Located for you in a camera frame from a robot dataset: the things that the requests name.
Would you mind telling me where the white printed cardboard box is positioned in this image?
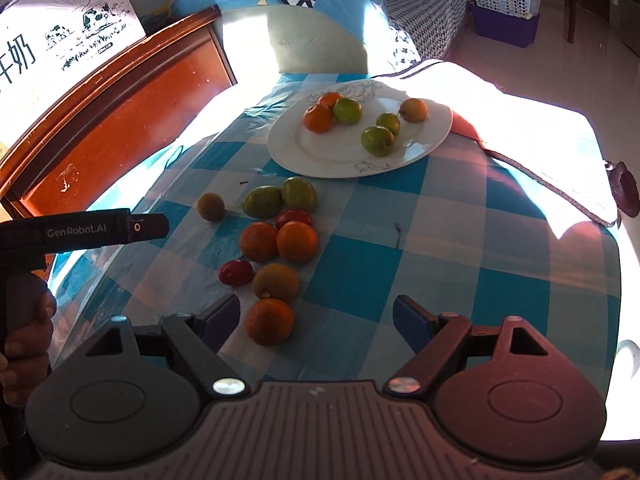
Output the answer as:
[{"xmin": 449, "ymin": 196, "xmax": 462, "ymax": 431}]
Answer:
[{"xmin": 0, "ymin": 0, "xmax": 147, "ymax": 146}]

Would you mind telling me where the green jujube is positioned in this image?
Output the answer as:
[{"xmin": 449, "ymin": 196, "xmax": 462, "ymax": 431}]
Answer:
[
  {"xmin": 243, "ymin": 186, "xmax": 286, "ymax": 219},
  {"xmin": 375, "ymin": 112, "xmax": 401, "ymax": 136},
  {"xmin": 280, "ymin": 176, "xmax": 318, "ymax": 213},
  {"xmin": 361, "ymin": 126, "xmax": 395, "ymax": 156},
  {"xmin": 333, "ymin": 98, "xmax": 363, "ymax": 125}
]

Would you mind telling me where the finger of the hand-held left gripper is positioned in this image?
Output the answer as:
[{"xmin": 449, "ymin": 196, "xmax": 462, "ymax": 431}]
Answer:
[{"xmin": 129, "ymin": 212, "xmax": 170, "ymax": 242}]

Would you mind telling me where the red-brown wooden headboard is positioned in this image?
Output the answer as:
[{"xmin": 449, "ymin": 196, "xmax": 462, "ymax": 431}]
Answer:
[{"xmin": 0, "ymin": 6, "xmax": 238, "ymax": 221}]

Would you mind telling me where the dark brown object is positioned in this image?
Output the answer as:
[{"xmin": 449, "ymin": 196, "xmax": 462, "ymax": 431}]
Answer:
[{"xmin": 602, "ymin": 160, "xmax": 640, "ymax": 218}]

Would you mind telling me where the red cherry tomato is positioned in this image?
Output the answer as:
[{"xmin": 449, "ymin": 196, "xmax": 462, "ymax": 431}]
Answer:
[
  {"xmin": 218, "ymin": 259, "xmax": 254, "ymax": 286},
  {"xmin": 273, "ymin": 209, "xmax": 314, "ymax": 231}
]

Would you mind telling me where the blue storage bin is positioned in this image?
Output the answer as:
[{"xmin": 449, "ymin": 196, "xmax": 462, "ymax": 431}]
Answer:
[{"xmin": 471, "ymin": 5, "xmax": 541, "ymax": 50}]

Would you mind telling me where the blue checked tablecloth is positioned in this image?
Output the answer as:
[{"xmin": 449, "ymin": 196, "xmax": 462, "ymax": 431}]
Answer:
[{"xmin": 47, "ymin": 72, "xmax": 623, "ymax": 381}]

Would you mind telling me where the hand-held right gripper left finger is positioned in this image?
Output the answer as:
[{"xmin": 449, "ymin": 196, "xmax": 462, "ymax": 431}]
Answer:
[{"xmin": 82, "ymin": 292, "xmax": 248, "ymax": 398}]

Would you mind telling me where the white plate with line drawings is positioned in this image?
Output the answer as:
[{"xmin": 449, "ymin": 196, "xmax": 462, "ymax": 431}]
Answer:
[{"xmin": 266, "ymin": 78, "xmax": 454, "ymax": 179}]

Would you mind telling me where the brown-green mandarin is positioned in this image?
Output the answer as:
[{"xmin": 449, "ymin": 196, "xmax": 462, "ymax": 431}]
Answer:
[{"xmin": 196, "ymin": 192, "xmax": 227, "ymax": 222}]

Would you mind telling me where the person's left hand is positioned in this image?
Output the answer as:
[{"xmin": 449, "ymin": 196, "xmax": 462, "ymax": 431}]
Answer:
[{"xmin": 0, "ymin": 290, "xmax": 57, "ymax": 408}]

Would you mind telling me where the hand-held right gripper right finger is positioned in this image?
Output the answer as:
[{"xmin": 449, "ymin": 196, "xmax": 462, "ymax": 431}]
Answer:
[{"xmin": 384, "ymin": 295, "xmax": 551, "ymax": 396}]

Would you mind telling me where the dark checked bedsheet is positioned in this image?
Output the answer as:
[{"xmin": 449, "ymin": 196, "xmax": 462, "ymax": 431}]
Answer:
[{"xmin": 380, "ymin": 0, "xmax": 476, "ymax": 63}]

